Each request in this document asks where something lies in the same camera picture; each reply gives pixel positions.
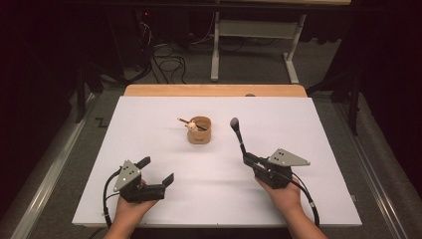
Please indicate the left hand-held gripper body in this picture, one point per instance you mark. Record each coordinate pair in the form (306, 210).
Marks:
(127, 176)

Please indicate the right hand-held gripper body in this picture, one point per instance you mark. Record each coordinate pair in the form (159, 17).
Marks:
(282, 166)

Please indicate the black makeup brush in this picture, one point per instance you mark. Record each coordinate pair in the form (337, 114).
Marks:
(237, 132)

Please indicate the tan bear pen pot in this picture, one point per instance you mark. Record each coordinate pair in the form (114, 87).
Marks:
(199, 136)

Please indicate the thin gold-ferrule brush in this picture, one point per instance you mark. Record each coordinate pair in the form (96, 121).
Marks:
(182, 120)

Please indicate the person's right hand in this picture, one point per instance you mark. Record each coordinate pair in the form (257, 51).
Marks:
(285, 199)

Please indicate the person's left hand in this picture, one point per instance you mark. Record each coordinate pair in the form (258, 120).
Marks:
(131, 212)

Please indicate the white table mat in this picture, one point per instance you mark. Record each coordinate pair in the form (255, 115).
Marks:
(149, 132)

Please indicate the black metal stand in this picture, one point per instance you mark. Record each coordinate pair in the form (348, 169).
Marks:
(80, 96)
(355, 106)

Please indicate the white-framed desk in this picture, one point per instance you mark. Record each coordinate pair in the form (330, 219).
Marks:
(255, 29)

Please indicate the aluminium floor rail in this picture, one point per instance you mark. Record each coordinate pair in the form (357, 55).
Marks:
(43, 189)
(375, 172)

